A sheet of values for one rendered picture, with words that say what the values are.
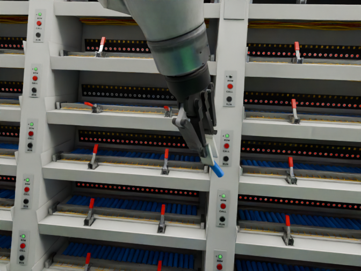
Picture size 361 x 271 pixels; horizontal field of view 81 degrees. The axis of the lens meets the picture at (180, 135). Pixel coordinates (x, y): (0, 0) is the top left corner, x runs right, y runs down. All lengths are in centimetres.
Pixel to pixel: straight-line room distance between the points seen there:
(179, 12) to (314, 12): 69
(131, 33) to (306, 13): 69
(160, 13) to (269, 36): 82
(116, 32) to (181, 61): 81
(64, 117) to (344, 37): 116
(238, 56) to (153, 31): 51
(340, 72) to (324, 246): 58
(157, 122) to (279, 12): 56
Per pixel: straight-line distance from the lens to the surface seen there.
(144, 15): 31
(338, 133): 86
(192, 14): 31
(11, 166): 100
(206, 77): 36
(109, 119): 79
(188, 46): 31
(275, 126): 77
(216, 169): 52
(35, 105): 94
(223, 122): 73
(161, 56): 32
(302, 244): 90
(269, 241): 86
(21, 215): 100
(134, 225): 85
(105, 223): 88
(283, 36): 109
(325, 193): 86
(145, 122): 75
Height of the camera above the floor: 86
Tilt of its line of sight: 1 degrees up
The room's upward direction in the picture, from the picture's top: 4 degrees clockwise
